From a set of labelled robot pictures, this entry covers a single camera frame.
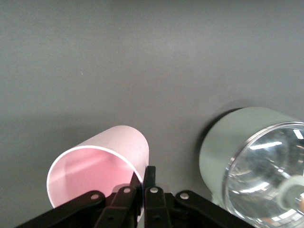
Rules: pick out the glass pot lid grey knob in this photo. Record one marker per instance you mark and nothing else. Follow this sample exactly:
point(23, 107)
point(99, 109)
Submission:
point(266, 166)

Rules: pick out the pale grey cooking pot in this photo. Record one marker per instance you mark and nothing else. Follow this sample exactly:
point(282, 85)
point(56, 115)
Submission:
point(218, 142)

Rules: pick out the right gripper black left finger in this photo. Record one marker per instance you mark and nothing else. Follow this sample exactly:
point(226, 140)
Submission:
point(114, 209)

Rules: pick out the pink plastic cup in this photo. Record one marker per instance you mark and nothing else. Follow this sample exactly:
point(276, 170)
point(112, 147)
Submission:
point(123, 142)

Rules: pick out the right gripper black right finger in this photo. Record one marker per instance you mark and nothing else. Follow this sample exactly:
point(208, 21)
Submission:
point(161, 209)

